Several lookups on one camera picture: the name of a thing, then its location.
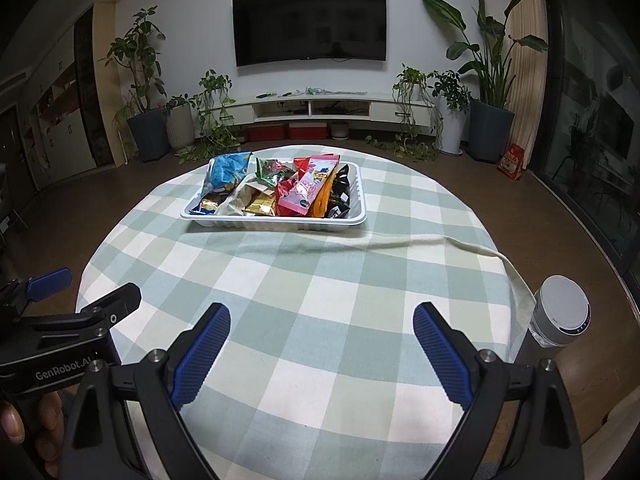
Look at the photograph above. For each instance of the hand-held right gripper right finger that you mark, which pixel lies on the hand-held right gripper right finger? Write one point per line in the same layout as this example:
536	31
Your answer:
445	355

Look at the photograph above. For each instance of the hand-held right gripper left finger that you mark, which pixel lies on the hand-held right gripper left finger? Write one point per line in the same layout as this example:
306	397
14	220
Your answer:
200	355

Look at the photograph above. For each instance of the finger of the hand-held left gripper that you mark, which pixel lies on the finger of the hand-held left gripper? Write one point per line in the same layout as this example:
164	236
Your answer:
50	280
117	305

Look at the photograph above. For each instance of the small dark blue packet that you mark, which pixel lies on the small dark blue packet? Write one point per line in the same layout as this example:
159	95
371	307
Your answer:
207	205

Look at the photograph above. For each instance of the long white snack packet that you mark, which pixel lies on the long white snack packet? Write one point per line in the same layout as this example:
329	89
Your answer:
232	202

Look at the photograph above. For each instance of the gold snack packet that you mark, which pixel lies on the gold snack packet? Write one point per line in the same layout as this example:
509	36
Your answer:
260	205

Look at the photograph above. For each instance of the white plastic tray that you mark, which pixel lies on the white plastic tray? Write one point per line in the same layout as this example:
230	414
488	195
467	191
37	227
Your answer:
350	222

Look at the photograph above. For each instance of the blue snack packet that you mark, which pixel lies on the blue snack packet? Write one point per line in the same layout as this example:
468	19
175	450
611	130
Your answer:
225	172

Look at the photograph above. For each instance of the pink snack packet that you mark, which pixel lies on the pink snack packet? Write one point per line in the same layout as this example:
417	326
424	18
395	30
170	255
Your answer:
305	192

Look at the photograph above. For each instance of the orange snack packet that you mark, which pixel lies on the orange snack packet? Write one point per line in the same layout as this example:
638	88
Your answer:
322	200

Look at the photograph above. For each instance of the green snack packet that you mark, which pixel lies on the green snack packet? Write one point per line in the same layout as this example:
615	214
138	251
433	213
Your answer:
270	170

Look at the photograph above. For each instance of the black snack packet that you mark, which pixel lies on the black snack packet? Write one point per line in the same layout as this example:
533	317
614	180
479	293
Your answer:
342	185

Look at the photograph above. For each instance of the red snack packet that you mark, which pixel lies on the red snack packet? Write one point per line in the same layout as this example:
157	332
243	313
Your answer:
302	164

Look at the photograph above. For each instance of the person's left hand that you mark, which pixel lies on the person's left hand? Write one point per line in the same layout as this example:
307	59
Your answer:
47	410

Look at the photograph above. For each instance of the grey cylinder with white lid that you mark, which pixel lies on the grey cylinder with white lid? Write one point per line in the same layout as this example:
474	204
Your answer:
557	315

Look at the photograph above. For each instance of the checked tablecloth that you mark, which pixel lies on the checked tablecloth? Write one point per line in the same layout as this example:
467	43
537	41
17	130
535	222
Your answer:
320	285

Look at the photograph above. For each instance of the white wardrobe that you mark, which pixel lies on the white wardrobe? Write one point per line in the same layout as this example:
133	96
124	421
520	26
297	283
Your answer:
60	125

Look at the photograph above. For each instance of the tall plant in dark pot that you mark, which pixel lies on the tall plant in dark pot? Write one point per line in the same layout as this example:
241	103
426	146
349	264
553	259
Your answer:
147	135

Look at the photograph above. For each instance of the plant in ribbed grey pot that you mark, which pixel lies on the plant in ribbed grey pot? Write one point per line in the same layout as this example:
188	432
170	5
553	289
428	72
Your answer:
180	127

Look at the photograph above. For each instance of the beige cushion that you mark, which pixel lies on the beige cushion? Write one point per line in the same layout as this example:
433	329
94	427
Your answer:
615	440

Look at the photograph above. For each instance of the red paper bag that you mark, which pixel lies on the red paper bag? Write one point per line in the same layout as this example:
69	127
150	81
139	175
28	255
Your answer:
511	162

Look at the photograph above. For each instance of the plant in white pot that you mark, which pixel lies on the plant in white pot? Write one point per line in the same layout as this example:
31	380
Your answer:
451	130

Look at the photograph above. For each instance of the red storage box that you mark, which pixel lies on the red storage box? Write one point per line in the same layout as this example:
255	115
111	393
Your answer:
267	132
307	130

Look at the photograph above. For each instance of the large-leaf plant in dark pot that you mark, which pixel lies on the large-leaf plant in dark pot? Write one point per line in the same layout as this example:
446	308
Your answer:
490	130

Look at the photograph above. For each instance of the trailing green plant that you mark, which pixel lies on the trailing green plant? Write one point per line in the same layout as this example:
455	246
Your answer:
215	90
410	77

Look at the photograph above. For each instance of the small white pot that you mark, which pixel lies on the small white pot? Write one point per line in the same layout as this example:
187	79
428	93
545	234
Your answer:
340	131

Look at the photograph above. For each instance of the white television cabinet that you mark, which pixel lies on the white television cabinet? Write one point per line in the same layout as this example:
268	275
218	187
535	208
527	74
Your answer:
380	107

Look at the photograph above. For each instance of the glass sliding door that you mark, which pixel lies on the glass sliding door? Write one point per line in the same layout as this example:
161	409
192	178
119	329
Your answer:
595	125

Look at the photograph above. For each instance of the light blue cloth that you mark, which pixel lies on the light blue cloth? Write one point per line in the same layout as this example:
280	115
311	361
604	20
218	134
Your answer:
315	90

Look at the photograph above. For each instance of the beige curtain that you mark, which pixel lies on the beige curtain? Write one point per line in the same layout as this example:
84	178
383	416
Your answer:
530	70

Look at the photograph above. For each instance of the wall television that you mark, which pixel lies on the wall television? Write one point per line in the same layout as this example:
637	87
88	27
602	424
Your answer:
310	22

